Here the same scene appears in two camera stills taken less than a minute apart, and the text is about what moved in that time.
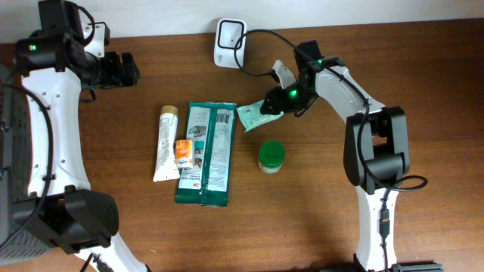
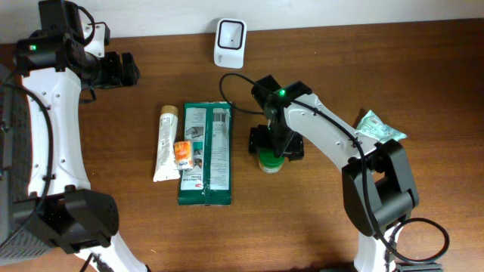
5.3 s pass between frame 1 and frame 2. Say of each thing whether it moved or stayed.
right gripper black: moved
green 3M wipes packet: stayed
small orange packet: stayed
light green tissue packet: moved
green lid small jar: stayed
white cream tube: stayed
